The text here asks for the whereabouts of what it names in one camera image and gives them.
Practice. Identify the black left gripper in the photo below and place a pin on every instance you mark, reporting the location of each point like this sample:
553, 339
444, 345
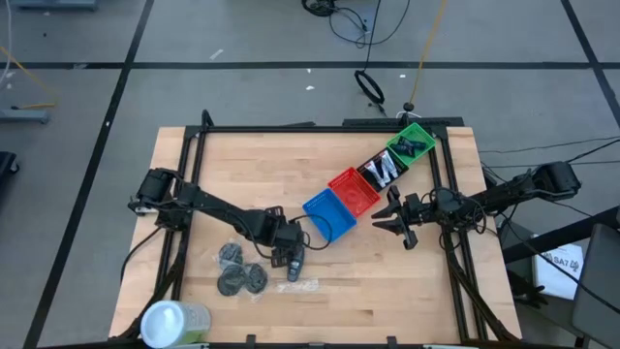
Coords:
289, 236

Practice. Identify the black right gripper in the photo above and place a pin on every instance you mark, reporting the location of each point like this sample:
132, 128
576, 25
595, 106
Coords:
419, 211

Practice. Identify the black oval handheld device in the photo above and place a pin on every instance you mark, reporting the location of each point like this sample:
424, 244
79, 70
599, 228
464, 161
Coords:
295, 269

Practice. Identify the black round disc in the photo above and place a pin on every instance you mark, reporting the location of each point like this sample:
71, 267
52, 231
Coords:
231, 253
256, 278
231, 282

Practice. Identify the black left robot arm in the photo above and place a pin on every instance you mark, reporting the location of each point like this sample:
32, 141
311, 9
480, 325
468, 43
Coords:
213, 206

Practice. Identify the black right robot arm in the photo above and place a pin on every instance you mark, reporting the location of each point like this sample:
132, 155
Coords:
504, 196

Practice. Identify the clear plastic wrapper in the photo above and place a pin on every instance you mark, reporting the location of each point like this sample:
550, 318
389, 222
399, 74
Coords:
300, 286

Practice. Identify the red plastic basket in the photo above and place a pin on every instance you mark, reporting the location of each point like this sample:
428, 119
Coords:
353, 191

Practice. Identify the black plastic basket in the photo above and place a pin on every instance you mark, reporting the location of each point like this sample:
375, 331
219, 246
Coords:
402, 167

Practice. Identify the blue plastic basket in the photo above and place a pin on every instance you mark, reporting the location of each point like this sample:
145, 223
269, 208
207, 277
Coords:
327, 215

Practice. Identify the small black toiletry item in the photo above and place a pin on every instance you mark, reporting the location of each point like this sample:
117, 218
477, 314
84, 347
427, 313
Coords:
402, 149
412, 143

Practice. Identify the green plastic basket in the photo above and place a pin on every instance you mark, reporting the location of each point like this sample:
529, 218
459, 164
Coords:
415, 130

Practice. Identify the black stand knob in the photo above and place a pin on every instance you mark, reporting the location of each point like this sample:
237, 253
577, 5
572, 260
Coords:
409, 106

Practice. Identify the white wipes canister green label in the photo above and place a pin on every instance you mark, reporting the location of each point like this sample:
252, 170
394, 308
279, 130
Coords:
169, 322

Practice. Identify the black floor clamp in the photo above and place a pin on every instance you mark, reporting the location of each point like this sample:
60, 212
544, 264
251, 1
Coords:
530, 295

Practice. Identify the black metal beam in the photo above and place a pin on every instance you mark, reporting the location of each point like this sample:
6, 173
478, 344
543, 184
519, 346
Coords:
557, 237

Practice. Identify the white cardboard box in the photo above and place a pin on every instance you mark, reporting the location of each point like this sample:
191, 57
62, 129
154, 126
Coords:
557, 271

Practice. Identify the grey floor foot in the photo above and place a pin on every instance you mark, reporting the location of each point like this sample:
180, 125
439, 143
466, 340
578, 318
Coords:
24, 116

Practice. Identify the grey furniture base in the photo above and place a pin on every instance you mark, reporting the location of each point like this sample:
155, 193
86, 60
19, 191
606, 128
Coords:
53, 4

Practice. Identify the black metal table frame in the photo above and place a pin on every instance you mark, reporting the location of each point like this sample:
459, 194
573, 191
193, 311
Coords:
290, 129

